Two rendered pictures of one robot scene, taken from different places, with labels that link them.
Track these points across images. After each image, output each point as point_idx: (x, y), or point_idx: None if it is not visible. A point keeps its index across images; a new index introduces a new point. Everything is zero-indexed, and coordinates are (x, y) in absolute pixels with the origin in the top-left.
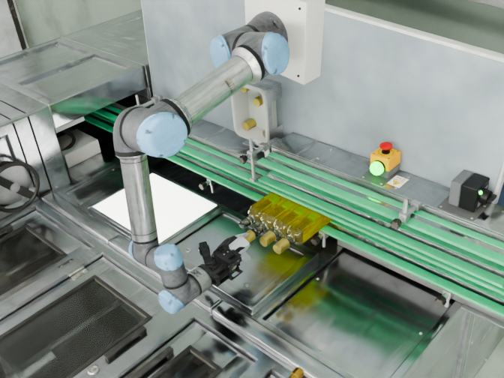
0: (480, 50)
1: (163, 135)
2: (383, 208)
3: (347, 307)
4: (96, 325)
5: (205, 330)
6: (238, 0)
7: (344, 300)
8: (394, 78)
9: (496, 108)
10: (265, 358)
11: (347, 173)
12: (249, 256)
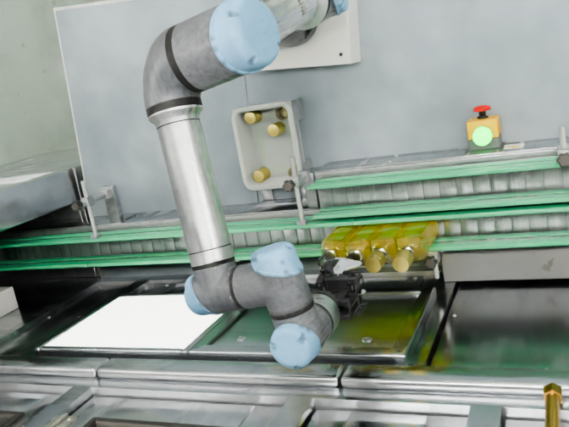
0: None
1: (252, 24)
2: (525, 163)
3: (527, 324)
4: None
5: (344, 412)
6: None
7: (514, 320)
8: (469, 18)
9: None
10: (478, 401)
11: (444, 158)
12: (361, 290)
